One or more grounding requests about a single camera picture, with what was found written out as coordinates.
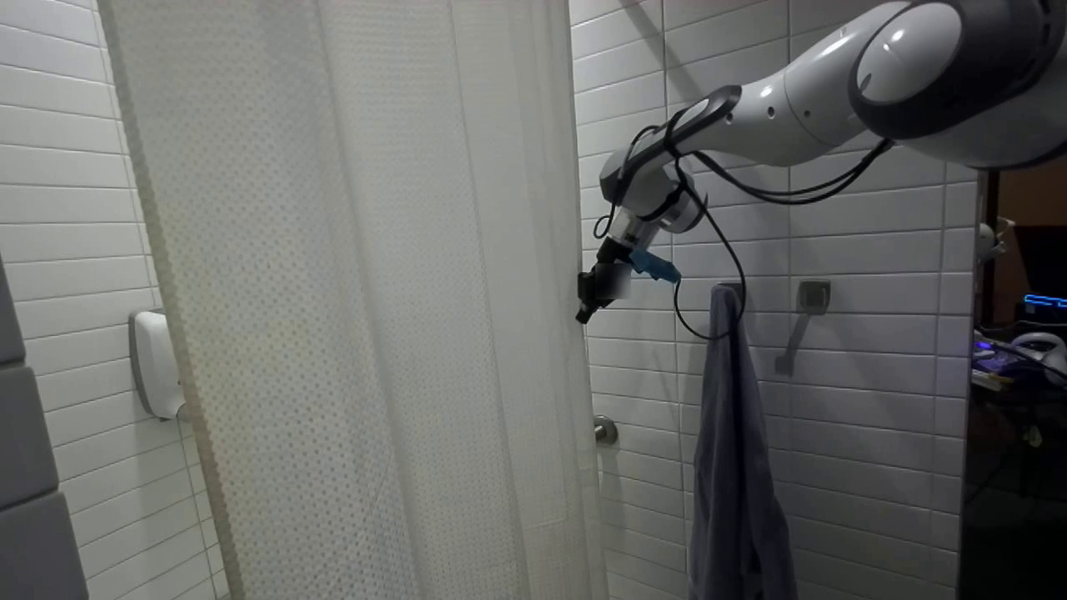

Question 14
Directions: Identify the white shower curtain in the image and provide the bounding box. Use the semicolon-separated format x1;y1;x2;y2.
99;0;607;600

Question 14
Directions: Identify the white soap dispenser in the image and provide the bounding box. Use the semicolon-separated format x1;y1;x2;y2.
131;309;184;422

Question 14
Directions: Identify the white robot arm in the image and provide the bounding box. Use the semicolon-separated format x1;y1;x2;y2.
578;0;1067;325

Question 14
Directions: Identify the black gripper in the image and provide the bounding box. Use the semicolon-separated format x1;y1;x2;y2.
578;242;629;325

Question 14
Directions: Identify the blue hanging towel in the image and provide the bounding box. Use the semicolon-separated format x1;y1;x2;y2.
691;283;801;600

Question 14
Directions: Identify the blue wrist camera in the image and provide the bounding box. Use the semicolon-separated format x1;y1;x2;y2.
629;252;679;283

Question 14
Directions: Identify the chrome shower valve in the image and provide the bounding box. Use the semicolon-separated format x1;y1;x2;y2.
594;417;619;447

